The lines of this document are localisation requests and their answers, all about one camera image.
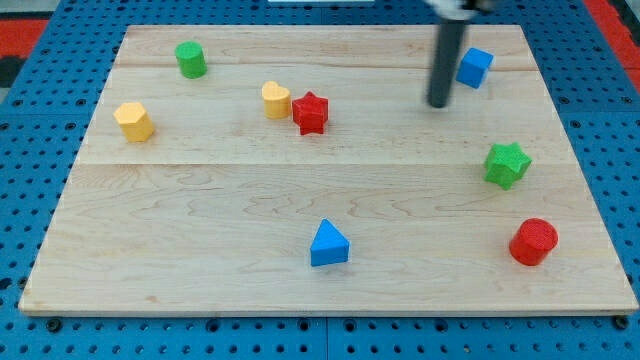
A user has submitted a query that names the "blue cube block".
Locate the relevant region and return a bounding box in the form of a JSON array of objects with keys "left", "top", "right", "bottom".
[{"left": 455, "top": 48, "right": 494, "bottom": 89}]

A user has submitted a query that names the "blue triangle block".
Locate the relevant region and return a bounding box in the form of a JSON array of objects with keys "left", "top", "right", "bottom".
[{"left": 310, "top": 219, "right": 351, "bottom": 267}]

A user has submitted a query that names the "red star block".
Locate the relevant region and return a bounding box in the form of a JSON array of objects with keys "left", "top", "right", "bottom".
[{"left": 292, "top": 91, "right": 329, "bottom": 135}]

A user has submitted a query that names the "light wooden board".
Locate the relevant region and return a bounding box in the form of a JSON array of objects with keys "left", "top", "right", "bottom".
[{"left": 19, "top": 25, "right": 638, "bottom": 318}]

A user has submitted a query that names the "yellow heart block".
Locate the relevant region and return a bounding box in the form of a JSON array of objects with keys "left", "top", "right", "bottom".
[{"left": 261, "top": 81, "right": 291, "bottom": 119}]

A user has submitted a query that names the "green cylinder block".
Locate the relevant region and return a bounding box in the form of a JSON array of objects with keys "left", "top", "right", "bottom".
[{"left": 174, "top": 41, "right": 207, "bottom": 79}]

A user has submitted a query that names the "green star block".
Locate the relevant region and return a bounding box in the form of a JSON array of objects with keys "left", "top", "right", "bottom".
[{"left": 484, "top": 142, "right": 532, "bottom": 190}]

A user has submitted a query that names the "yellow hexagon block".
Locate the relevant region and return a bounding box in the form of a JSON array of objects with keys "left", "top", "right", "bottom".
[{"left": 113, "top": 102, "right": 155, "bottom": 142}]

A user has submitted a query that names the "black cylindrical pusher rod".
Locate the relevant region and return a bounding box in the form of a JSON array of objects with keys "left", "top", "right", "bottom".
[{"left": 426, "top": 18, "right": 467, "bottom": 108}]

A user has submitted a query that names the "red cylinder block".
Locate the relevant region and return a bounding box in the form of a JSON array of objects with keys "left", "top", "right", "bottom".
[{"left": 509, "top": 218, "right": 559, "bottom": 266}]

